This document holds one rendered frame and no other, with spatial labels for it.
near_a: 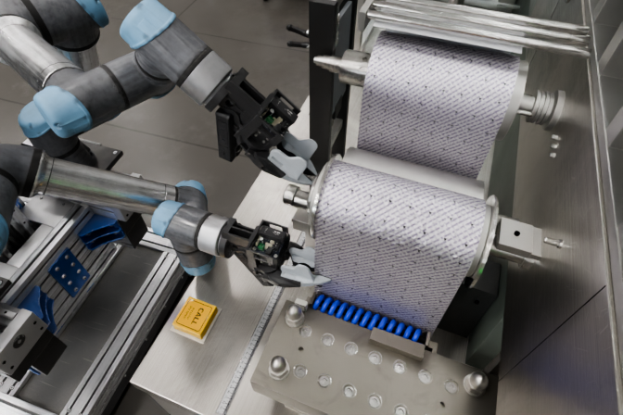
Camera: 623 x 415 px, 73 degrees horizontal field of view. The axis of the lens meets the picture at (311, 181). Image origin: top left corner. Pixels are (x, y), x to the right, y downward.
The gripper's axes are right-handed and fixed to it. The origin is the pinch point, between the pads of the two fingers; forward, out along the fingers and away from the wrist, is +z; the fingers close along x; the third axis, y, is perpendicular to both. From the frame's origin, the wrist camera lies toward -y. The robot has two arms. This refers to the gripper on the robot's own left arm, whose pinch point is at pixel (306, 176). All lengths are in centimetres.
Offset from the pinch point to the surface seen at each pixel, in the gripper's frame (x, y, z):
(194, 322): -19.2, -37.8, 7.4
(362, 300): -8.1, -6.8, 24.1
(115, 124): 103, -208, -54
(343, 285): -8.1, -6.8, 19.1
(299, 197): 0.9, -6.8, 3.4
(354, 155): 10.6, 1.5, 6.0
